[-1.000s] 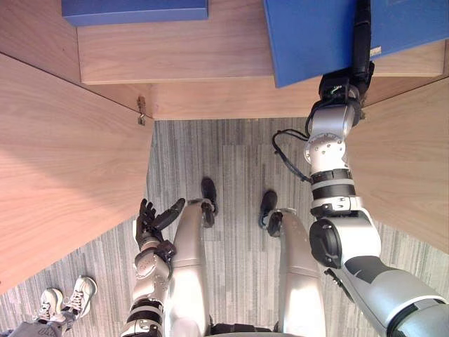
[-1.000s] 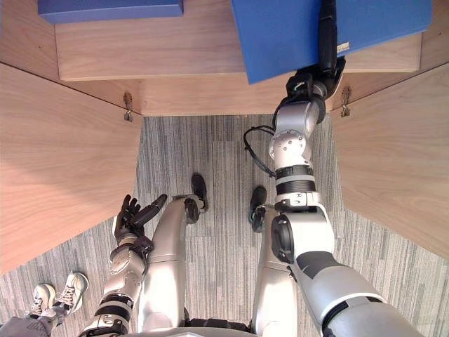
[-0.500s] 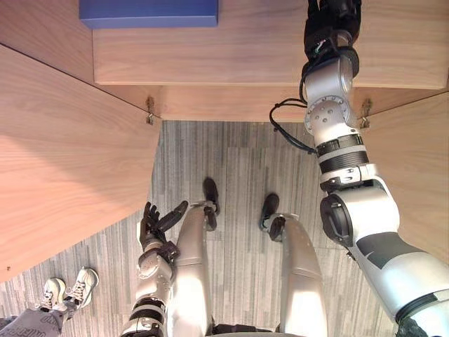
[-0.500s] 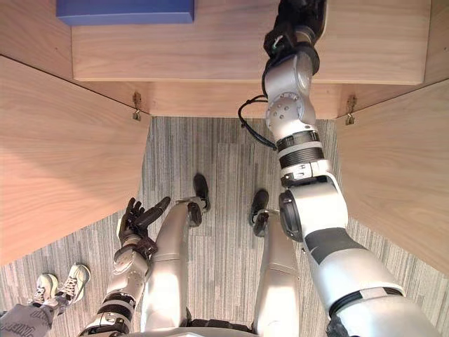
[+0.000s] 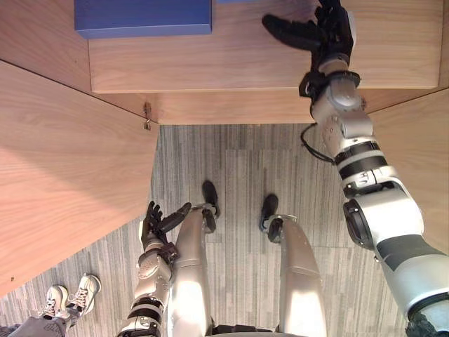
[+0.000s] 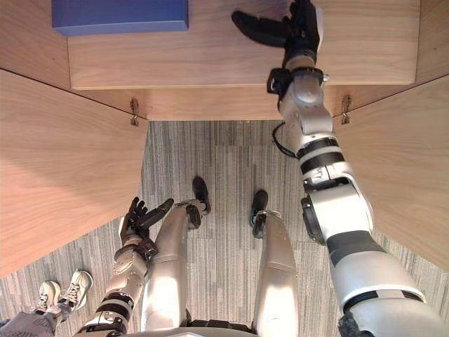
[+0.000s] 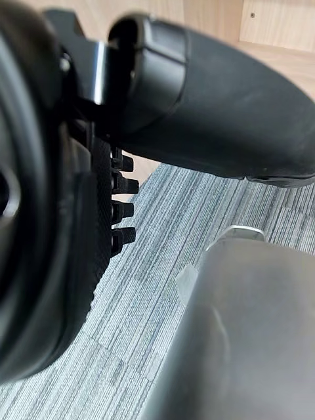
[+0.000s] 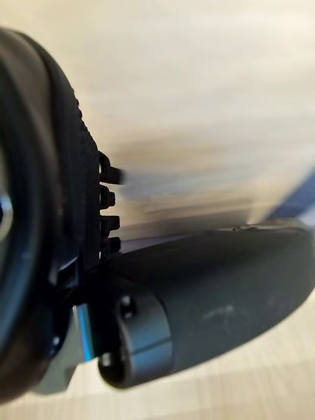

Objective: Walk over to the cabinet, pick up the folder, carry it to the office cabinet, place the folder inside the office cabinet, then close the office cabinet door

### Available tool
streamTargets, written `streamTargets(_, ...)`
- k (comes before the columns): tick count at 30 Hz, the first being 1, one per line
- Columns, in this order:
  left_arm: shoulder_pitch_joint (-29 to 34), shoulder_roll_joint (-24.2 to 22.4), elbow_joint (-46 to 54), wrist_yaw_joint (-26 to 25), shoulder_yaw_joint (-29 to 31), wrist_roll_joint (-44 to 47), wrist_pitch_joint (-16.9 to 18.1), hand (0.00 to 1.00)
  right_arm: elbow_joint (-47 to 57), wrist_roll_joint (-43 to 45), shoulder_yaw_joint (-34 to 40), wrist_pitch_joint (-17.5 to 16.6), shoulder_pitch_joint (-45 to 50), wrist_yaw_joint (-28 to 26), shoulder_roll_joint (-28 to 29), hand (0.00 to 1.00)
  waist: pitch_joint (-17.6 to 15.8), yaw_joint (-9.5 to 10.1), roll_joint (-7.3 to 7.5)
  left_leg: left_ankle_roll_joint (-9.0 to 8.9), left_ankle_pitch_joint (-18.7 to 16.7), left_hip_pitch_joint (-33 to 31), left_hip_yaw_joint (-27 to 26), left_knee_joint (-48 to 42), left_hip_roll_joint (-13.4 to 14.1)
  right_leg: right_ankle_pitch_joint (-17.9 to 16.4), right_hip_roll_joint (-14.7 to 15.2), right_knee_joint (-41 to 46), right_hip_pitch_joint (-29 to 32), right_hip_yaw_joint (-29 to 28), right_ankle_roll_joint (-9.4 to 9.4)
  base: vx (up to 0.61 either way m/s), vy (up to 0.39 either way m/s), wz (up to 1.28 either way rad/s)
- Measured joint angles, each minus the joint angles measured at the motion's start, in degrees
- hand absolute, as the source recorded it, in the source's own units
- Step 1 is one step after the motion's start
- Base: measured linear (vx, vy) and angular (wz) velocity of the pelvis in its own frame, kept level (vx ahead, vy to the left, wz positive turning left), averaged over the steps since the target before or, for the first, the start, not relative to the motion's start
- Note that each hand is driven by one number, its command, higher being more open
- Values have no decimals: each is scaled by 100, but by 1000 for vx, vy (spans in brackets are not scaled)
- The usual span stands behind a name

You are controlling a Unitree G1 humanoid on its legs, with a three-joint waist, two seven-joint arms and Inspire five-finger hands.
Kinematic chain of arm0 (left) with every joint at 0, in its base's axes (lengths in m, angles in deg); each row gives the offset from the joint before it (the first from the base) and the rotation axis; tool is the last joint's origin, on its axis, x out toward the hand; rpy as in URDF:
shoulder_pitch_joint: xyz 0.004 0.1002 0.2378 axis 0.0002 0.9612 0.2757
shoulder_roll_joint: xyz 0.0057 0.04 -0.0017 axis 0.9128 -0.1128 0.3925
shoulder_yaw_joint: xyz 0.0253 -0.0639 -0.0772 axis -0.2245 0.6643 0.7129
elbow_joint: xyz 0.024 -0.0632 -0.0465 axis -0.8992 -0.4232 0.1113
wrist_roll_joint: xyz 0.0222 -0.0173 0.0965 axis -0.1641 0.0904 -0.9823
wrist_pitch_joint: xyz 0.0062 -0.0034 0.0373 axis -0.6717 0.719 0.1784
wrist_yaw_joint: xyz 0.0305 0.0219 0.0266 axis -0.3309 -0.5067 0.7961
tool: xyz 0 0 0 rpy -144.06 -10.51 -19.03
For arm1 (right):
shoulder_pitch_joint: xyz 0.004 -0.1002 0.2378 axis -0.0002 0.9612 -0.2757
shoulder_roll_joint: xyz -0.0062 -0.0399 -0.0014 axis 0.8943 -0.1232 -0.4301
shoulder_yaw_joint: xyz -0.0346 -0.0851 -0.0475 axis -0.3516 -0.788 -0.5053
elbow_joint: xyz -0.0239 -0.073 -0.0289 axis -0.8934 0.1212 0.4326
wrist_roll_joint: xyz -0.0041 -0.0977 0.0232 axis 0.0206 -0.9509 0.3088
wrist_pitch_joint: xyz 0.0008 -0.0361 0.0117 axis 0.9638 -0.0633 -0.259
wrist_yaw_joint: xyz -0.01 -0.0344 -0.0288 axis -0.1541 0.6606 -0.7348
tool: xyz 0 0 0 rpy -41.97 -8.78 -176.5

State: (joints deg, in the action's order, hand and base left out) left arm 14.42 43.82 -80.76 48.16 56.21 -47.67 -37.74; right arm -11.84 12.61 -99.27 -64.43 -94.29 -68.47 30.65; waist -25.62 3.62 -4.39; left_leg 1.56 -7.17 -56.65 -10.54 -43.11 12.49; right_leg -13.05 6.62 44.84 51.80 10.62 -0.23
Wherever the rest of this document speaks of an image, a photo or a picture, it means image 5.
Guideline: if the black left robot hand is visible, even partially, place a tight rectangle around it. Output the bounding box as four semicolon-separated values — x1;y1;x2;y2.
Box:
139;200;192;250

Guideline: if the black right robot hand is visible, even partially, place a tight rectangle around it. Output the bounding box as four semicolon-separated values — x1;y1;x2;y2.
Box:
262;0;359;70

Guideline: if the wooden cabinet door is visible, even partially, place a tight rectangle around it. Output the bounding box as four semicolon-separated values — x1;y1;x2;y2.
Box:
0;59;161;296
366;86;449;256

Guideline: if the wooden cabinet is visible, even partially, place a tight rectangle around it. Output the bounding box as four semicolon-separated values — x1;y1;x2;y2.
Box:
0;0;449;126

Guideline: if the metal door hinge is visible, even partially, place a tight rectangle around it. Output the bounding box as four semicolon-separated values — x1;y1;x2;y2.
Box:
142;101;153;131

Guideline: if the blue folder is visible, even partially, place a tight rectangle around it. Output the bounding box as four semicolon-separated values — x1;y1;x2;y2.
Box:
74;0;214;40

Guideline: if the silver left robot leg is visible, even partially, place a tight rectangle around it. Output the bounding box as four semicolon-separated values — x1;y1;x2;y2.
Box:
166;180;221;337

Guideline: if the silver robot leg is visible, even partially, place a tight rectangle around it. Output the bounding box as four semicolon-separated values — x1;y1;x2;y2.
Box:
259;194;329;337
166;180;221;337

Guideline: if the person's white shoe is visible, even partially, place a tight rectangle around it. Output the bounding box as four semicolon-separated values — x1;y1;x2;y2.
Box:
67;273;102;317
41;284;70;319

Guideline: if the dark robot torso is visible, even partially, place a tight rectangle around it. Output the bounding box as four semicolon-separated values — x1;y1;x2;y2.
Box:
209;324;281;337

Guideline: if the silver right robot leg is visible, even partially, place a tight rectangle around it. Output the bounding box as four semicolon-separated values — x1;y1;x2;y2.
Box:
259;194;329;337

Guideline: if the person's leg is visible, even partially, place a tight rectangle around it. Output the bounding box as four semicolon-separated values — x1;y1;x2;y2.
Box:
0;313;73;337

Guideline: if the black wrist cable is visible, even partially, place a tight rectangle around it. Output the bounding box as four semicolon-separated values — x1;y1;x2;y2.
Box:
300;122;337;165

